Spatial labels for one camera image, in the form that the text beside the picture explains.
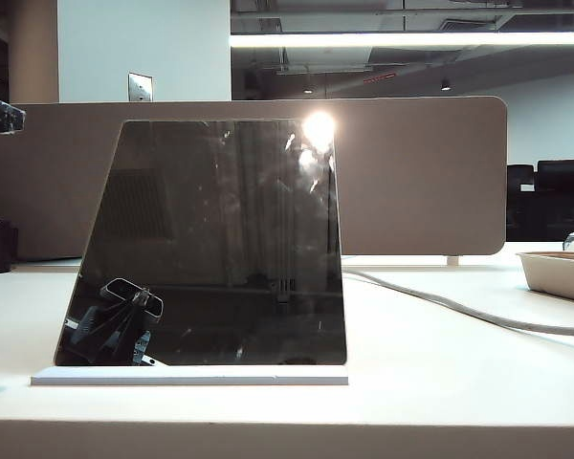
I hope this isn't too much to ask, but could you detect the beige paper tray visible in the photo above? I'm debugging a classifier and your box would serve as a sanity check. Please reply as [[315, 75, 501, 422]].
[[515, 251, 574, 304]]

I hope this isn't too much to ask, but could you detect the ceiling air vent grille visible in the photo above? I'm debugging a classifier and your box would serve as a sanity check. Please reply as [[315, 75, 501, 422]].
[[437, 17, 504, 32]]

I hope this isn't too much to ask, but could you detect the brown desk divider panel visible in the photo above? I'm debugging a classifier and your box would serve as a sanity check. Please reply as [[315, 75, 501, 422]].
[[0, 95, 508, 262]]

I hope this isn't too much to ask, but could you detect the long ceiling light strip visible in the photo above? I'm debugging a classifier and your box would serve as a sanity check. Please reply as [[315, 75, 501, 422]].
[[229, 31, 574, 49]]

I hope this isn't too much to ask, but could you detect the left gripper black taped finger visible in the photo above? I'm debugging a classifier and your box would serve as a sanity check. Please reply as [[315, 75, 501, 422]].
[[0, 96, 27, 137]]

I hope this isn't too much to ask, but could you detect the metal wall plate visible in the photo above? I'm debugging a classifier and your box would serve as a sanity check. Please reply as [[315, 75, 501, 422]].
[[127, 71, 155, 103]]

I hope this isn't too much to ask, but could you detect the grey cable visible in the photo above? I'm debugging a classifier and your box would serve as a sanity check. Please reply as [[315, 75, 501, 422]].
[[342, 267, 574, 339]]

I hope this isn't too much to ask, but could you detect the narrow black office chair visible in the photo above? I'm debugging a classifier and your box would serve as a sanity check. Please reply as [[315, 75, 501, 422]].
[[506, 164, 539, 243]]

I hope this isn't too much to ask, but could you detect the wide black office chair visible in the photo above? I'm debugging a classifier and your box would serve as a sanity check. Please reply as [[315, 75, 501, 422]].
[[536, 159, 574, 243]]

